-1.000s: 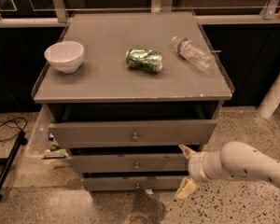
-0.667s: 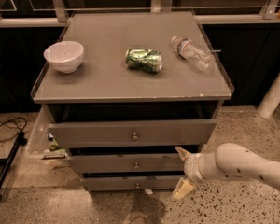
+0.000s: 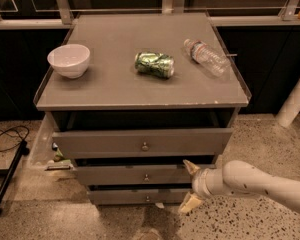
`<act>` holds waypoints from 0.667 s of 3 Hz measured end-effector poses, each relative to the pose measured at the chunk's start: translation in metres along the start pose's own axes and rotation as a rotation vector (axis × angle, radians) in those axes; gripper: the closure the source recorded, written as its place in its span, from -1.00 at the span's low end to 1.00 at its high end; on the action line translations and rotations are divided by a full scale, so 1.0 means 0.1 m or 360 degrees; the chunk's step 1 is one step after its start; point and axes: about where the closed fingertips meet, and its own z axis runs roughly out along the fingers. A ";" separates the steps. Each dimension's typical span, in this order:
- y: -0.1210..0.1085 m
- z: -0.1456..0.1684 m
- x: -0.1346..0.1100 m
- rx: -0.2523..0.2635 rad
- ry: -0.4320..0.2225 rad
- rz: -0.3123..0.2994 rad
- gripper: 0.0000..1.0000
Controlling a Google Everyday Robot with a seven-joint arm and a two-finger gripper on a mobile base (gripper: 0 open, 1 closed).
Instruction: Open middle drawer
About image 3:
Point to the metal railing frame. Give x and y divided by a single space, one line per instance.
40 14

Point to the grey drawer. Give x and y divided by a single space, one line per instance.
133 175
138 196
142 143

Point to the clear plastic bin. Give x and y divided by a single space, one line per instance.
44 154

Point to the clear plastic water bottle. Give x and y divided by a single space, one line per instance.
203 54

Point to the white ceramic bowl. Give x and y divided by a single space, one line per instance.
71 60

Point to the white cylindrical post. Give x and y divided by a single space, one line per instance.
290 108

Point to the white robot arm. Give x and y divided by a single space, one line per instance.
238 179

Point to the grey bottom drawer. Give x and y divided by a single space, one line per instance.
138 196

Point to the grey top drawer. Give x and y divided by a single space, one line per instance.
142 143

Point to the grey drawer cabinet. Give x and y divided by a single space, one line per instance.
113 95

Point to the black metal floor bar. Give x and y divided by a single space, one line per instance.
7 174

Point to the crushed green soda can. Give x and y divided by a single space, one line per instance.
155 64

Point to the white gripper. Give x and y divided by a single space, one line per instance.
199 183

